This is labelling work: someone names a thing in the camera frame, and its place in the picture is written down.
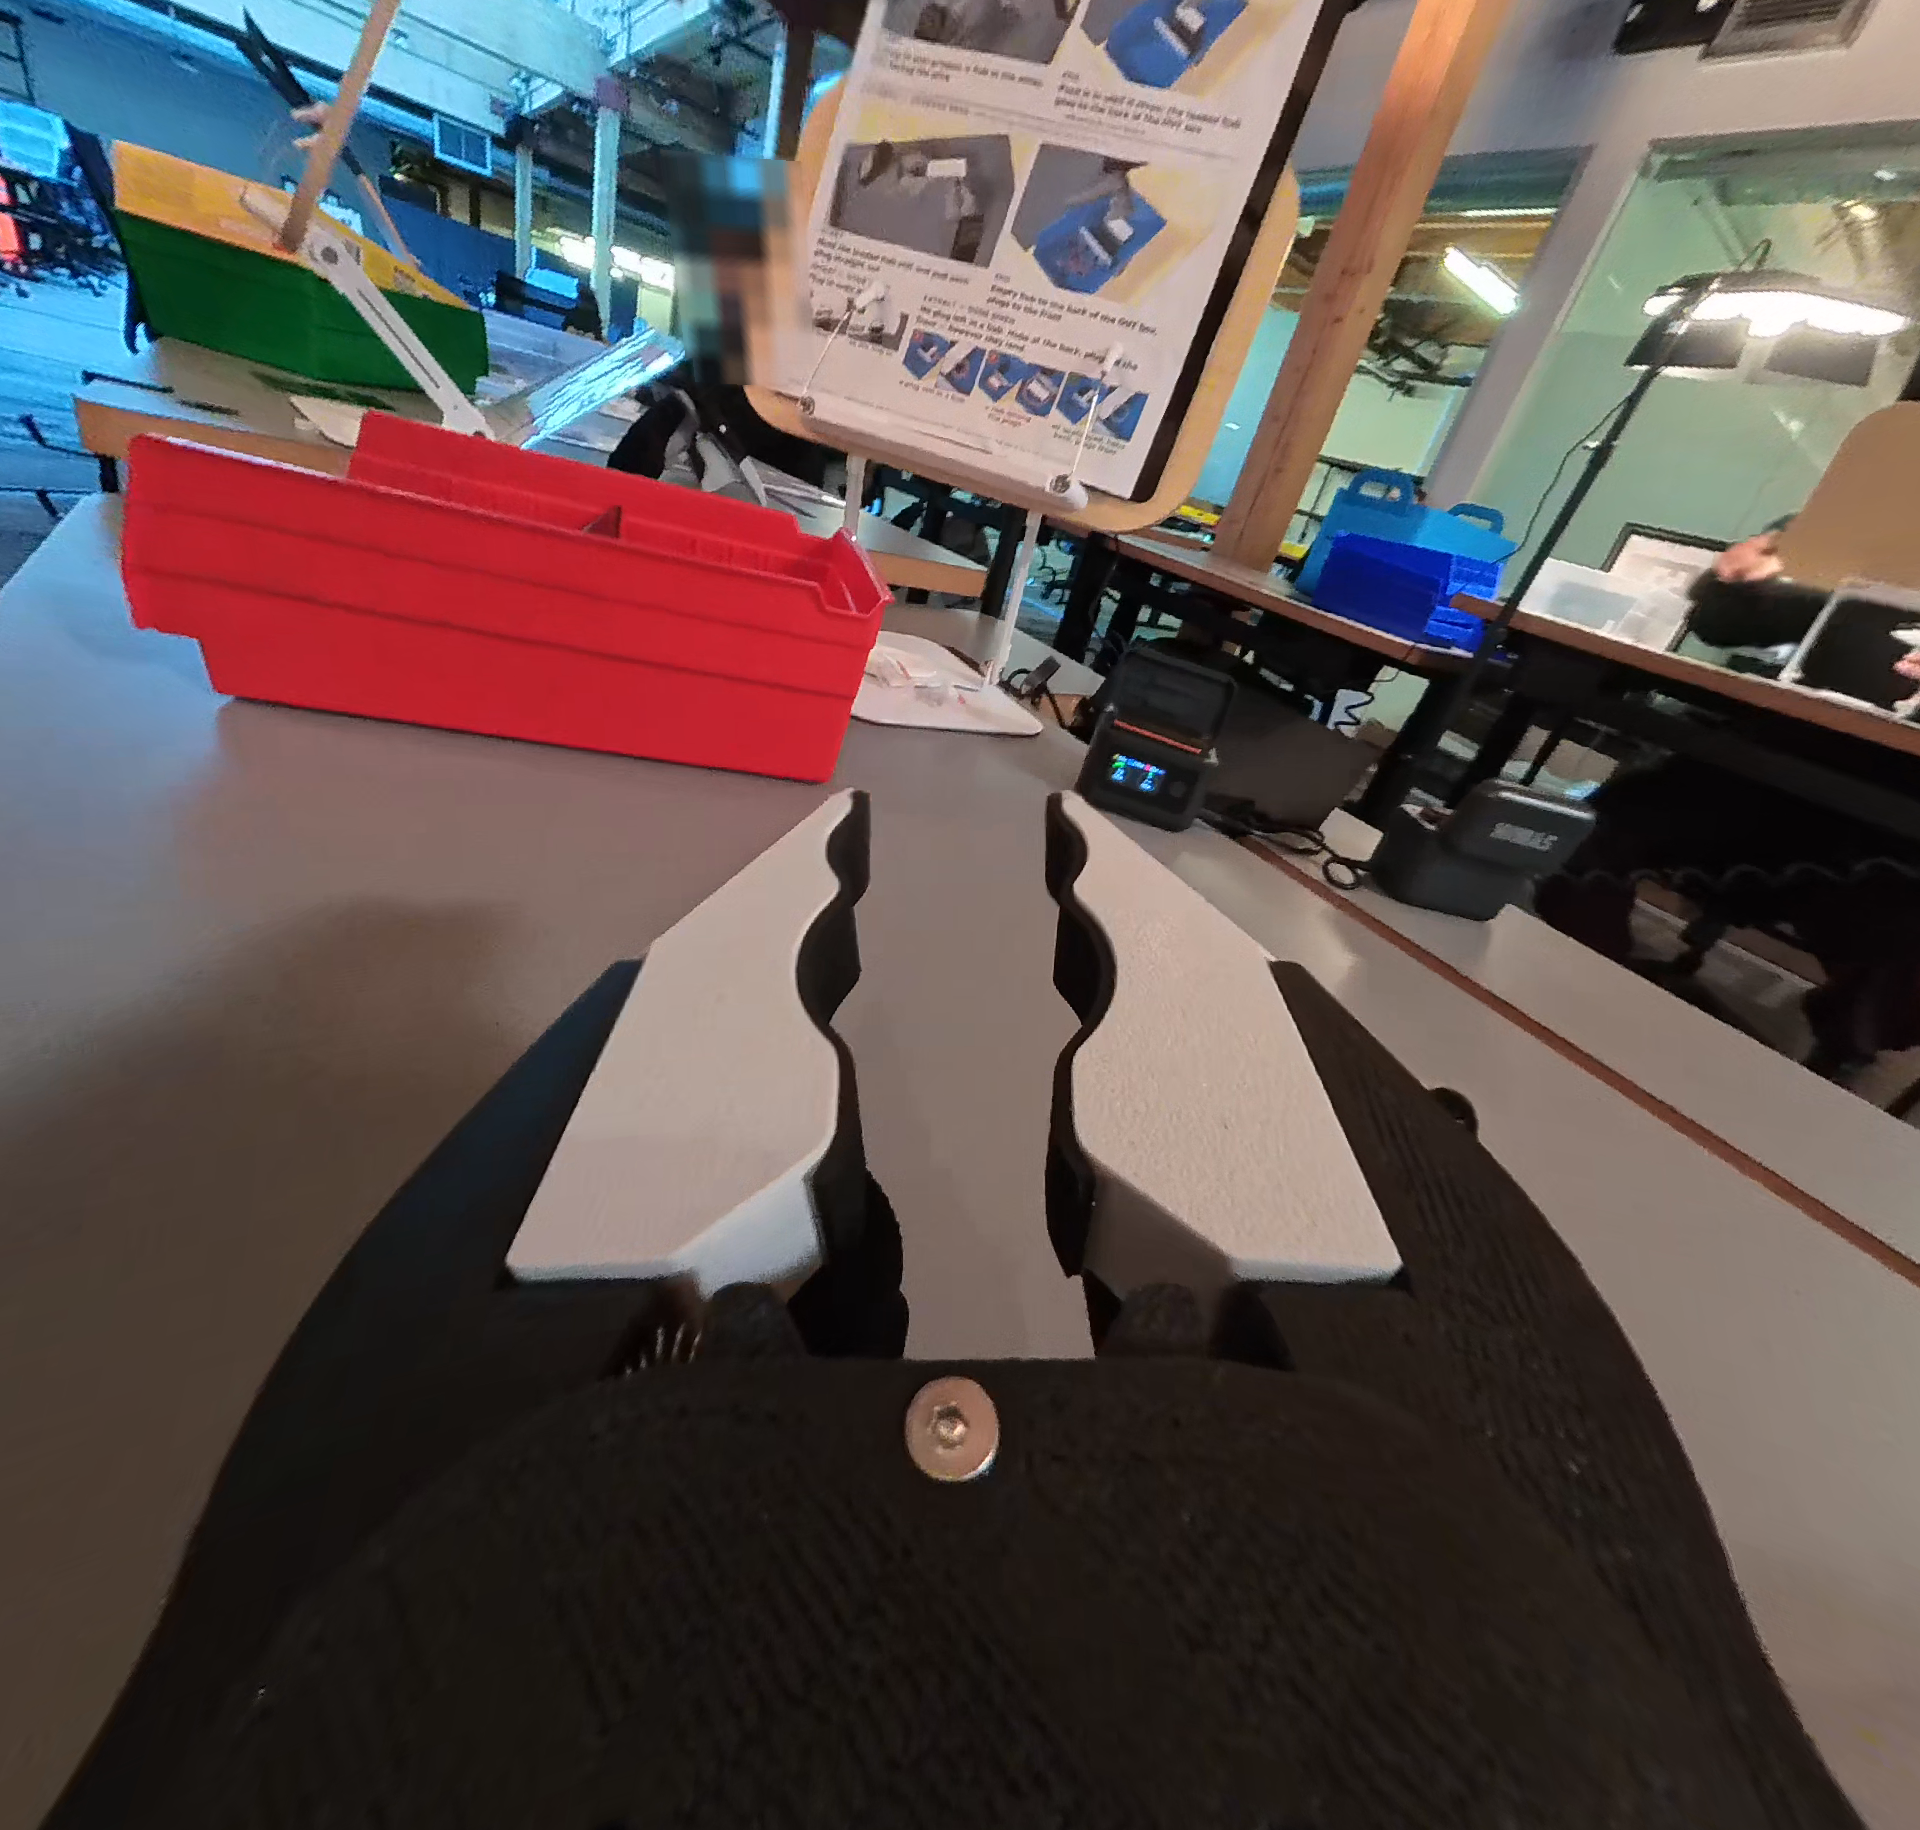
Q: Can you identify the green plastic bin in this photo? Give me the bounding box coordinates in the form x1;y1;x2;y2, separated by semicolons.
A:
110;144;494;395

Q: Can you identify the red plastic bin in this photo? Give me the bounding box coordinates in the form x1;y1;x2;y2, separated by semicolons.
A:
121;409;894;785

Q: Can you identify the instruction poster on stand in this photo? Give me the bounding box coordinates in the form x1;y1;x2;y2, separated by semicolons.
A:
743;106;1304;542

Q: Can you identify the wooden post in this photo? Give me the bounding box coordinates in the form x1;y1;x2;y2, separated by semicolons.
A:
1209;0;1551;572

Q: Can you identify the light blue handled tote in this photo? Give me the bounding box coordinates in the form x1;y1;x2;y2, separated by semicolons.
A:
1298;466;1509;616

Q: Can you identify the dark grey charger box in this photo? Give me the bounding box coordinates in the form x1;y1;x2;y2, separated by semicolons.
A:
1373;780;1600;923

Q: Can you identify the dark blue plastic bin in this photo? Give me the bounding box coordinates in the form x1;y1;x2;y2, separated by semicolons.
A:
1312;534;1503;658

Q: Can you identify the black tray with parts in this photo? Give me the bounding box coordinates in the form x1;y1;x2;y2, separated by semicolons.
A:
1793;582;1920;713

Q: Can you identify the black framed picture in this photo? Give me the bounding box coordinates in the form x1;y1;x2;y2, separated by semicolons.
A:
1601;528;1726;616

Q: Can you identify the wooden top desk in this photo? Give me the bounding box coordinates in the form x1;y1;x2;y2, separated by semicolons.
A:
1110;528;1503;814
1446;593;1920;1085

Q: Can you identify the tan rounded sign board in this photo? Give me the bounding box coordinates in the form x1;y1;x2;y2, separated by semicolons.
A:
1793;405;1920;594

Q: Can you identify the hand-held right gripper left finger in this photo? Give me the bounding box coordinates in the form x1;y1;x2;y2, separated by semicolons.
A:
504;787;905;1353

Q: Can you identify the glass office partition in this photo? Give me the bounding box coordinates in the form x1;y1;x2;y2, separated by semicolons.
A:
1500;123;1920;572

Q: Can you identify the white rod stand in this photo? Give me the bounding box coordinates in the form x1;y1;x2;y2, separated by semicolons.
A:
241;0;498;440

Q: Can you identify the clear acrylic holder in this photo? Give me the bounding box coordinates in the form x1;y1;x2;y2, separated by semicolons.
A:
479;329;699;437

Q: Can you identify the clear storage box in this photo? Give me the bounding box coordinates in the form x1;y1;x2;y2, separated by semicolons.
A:
1531;558;1695;651

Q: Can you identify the white sign stand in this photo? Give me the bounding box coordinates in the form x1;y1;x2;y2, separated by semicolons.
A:
832;347;1086;740

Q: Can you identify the black portable power station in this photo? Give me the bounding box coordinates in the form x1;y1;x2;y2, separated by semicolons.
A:
1076;642;1237;833

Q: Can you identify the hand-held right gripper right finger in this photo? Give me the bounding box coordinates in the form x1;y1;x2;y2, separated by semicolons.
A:
1041;792;1410;1353

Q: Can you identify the studio light on stand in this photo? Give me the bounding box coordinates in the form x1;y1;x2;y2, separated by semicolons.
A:
1477;262;1912;814

